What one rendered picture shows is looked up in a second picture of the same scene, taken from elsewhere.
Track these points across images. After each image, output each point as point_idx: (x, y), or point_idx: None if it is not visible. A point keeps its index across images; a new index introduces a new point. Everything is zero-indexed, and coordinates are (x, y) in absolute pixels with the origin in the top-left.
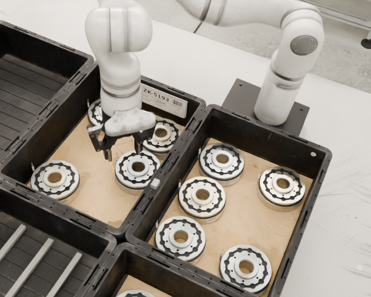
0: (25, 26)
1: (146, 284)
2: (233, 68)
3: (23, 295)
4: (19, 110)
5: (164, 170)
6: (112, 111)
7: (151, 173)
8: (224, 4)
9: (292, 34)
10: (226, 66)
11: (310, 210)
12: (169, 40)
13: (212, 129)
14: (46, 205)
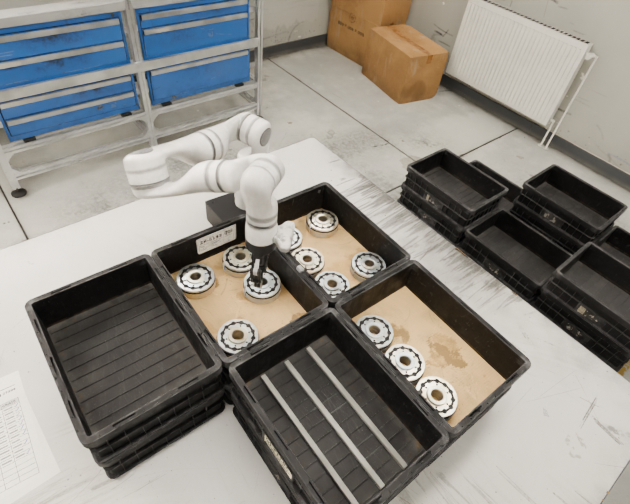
0: None
1: None
2: (178, 204)
3: (321, 396)
4: (133, 341)
5: (290, 260)
6: (271, 239)
7: (272, 277)
8: (220, 141)
9: (259, 134)
10: (172, 206)
11: (360, 211)
12: (112, 223)
13: None
14: (279, 336)
